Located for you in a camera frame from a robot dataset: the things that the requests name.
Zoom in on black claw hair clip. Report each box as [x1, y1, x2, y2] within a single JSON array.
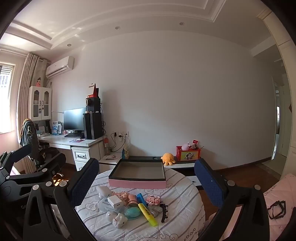
[[160, 204, 169, 223]]

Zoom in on white hutch cabinet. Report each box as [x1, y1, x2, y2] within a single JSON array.
[[29, 86, 52, 121]]

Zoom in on black computer monitor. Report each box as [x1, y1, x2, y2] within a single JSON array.
[[63, 108, 86, 133]]

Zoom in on striped white quilt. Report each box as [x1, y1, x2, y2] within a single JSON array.
[[75, 168, 206, 241]]

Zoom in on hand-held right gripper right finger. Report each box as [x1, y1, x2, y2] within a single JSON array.
[[194, 158, 271, 241]]

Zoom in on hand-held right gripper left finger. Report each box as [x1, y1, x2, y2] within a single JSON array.
[[23, 158, 100, 241]]

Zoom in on black speaker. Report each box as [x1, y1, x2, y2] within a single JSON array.
[[85, 97, 101, 112]]

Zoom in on blue tube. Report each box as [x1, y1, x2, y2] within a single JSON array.
[[137, 193, 148, 208]]

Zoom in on orange octopus plush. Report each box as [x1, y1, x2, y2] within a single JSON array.
[[161, 152, 177, 166]]

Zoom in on pale pink bed quilt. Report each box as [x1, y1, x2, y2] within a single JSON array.
[[208, 173, 296, 241]]

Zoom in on teal round compact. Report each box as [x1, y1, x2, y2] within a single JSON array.
[[124, 207, 142, 220]]

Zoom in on white air conditioner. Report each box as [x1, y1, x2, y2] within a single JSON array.
[[45, 56, 75, 79]]

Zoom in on low black white cabinet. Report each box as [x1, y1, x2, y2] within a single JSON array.
[[98, 152, 208, 187]]

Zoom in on yellow highlighter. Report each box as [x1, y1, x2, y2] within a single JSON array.
[[138, 203, 158, 227]]

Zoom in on dark jacket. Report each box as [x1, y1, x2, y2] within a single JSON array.
[[20, 119, 38, 146]]

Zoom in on window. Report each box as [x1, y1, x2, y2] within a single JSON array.
[[0, 61, 16, 133]]

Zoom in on clear plastic box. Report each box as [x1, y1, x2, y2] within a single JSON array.
[[97, 198, 118, 212]]

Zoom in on beige curtain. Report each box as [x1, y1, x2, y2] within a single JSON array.
[[17, 53, 47, 173]]

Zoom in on black computer tower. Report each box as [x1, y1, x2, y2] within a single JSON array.
[[83, 112, 103, 140]]

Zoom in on red desk calendar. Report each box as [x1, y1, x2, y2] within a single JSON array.
[[89, 83, 100, 98]]

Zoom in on white charger plug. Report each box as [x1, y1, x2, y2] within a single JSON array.
[[107, 196, 124, 207]]

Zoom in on pink patterned pouch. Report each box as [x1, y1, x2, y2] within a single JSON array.
[[146, 195, 162, 205]]

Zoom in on white desk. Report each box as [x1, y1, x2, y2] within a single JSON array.
[[38, 133, 105, 172]]

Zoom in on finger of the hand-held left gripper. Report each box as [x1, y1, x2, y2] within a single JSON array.
[[0, 143, 32, 176], [7, 153, 67, 186]]

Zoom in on rose gold round jar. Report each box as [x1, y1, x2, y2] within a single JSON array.
[[127, 195, 139, 208]]

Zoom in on red storage box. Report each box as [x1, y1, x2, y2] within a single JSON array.
[[176, 146, 201, 161]]

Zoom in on black office chair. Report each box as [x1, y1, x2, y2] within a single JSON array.
[[20, 119, 66, 178]]

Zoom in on pink box with dark rim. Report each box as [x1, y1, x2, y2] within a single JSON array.
[[108, 159, 167, 189]]

